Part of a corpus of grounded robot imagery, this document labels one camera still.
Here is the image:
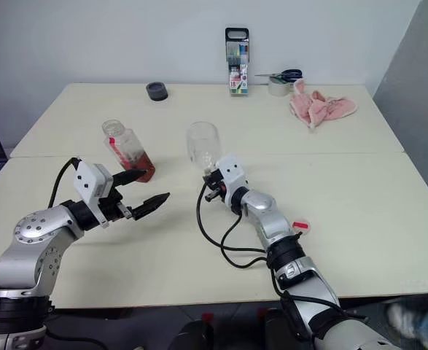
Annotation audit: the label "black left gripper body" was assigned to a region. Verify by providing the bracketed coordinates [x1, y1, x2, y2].
[98, 187, 133, 222]

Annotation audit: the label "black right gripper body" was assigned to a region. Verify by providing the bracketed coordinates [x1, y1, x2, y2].
[204, 169, 227, 203]

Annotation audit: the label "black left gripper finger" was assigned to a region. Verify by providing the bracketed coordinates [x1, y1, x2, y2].
[131, 191, 171, 220]
[111, 168, 150, 188]

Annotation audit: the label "clear bottle with red drink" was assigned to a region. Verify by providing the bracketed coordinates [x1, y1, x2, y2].
[101, 118, 157, 184]

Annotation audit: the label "clear wine glass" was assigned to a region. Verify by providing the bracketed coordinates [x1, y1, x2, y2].
[186, 121, 221, 175]

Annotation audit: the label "pink bottle cap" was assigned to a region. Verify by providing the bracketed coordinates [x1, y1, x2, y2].
[292, 218, 312, 233]

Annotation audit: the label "dark grey round container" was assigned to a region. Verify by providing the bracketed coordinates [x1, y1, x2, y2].
[145, 82, 169, 103]

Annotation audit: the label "clear tape roll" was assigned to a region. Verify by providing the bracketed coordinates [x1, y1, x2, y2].
[268, 74, 295, 98]

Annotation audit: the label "marker pen set package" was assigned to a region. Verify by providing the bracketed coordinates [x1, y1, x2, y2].
[225, 27, 251, 98]

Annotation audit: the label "pink cloth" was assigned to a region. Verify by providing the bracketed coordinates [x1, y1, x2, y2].
[289, 79, 359, 133]

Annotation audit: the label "dark rounded shape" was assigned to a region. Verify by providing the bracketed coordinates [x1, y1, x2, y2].
[176, 317, 215, 350]

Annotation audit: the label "white sneaker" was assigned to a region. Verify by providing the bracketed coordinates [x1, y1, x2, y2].
[384, 301, 425, 339]

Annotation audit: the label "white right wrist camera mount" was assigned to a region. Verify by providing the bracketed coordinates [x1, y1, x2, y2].
[215, 154, 250, 208]

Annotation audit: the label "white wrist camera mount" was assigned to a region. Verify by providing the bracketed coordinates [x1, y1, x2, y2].
[215, 154, 250, 208]
[71, 162, 114, 229]

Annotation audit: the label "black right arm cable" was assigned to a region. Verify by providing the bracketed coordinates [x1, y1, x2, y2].
[195, 182, 370, 325]

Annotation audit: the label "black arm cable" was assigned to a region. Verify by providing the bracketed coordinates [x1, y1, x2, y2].
[195, 182, 370, 325]
[48, 156, 82, 209]

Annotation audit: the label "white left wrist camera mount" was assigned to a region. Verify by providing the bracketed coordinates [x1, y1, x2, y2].
[71, 162, 114, 229]

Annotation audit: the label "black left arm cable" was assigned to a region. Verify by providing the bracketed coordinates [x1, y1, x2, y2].
[48, 156, 82, 209]

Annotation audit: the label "blue handled scissors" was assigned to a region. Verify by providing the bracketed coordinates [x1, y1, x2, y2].
[254, 69, 304, 83]

